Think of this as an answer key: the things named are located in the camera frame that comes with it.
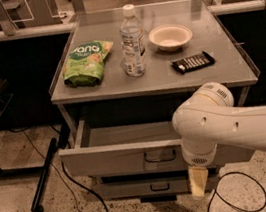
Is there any black looped floor cable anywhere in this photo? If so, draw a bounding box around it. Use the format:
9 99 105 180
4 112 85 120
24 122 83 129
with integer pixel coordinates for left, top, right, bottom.
199 165 266 212

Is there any black candy bar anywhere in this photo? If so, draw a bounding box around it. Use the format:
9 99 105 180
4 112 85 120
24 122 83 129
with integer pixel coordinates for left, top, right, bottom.
172 51 216 74

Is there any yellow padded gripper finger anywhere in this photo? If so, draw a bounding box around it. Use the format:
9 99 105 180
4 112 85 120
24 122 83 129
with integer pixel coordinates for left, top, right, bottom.
188 166 208 198

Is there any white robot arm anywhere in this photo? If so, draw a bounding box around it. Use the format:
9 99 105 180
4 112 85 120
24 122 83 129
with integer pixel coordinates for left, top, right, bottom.
172 82 266 198

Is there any grey drawer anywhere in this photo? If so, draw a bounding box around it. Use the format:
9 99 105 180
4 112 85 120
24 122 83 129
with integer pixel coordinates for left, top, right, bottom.
98 163 223 208
53 92 258 193

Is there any grey bottom drawer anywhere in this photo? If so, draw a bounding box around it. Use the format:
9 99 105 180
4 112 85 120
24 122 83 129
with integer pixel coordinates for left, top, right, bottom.
98 163 223 208

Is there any clear plastic water bottle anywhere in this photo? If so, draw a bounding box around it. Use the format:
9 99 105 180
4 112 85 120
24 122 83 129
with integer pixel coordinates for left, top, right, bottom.
119 4 146 77

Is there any green chip bag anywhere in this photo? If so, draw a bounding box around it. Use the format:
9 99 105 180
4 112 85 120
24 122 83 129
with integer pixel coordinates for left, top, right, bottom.
63 40 113 87

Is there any white paper bowl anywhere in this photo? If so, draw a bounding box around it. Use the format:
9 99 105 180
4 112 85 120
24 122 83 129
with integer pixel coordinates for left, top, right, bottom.
149 24 193 52

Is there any black cable on floor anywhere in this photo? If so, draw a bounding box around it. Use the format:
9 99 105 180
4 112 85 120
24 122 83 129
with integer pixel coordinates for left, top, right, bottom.
60 155 110 212

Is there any grey top drawer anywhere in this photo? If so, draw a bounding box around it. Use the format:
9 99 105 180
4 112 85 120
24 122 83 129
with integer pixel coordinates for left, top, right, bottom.
53 92 258 193

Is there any grey drawer cabinet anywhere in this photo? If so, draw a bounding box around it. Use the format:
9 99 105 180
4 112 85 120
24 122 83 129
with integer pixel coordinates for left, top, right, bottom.
51 0 258 195

